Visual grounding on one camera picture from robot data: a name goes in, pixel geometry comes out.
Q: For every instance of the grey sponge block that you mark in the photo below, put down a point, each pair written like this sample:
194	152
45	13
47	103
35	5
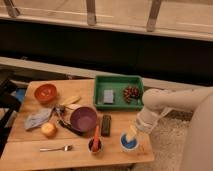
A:
108	97

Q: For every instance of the dark cup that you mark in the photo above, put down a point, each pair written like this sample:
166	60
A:
90	144

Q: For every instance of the green plastic tray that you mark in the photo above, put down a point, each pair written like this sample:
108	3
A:
117	84

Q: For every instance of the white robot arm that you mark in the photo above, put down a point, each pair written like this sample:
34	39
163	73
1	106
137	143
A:
158	103

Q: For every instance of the white robot body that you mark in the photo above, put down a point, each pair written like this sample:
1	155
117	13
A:
198	149

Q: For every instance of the black chair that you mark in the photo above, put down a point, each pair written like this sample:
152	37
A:
8	101

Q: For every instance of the yellow red apple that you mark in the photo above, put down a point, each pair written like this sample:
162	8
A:
48	129

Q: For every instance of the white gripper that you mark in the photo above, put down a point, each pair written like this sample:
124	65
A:
146	121

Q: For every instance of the orange red bowl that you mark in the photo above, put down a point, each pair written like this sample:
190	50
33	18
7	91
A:
45	93

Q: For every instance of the silver fork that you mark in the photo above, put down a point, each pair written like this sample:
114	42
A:
64	148

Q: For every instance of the purple bowl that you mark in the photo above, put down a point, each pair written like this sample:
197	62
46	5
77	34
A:
83	119

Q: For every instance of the black handled utensil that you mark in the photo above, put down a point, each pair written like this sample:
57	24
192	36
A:
60	111

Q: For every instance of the black remote bar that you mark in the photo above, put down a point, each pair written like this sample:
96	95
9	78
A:
106	125

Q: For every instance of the blue and white cup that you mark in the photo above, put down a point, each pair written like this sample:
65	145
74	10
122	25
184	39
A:
128	146

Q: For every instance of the orange carrot stick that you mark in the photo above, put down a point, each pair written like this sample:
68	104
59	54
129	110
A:
96	140

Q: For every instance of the grey cloth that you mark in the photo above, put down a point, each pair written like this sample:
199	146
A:
37	119

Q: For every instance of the yellow banana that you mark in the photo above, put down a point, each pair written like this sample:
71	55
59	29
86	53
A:
70	100

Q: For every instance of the brown pine cone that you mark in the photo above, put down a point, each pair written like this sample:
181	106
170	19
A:
130	93

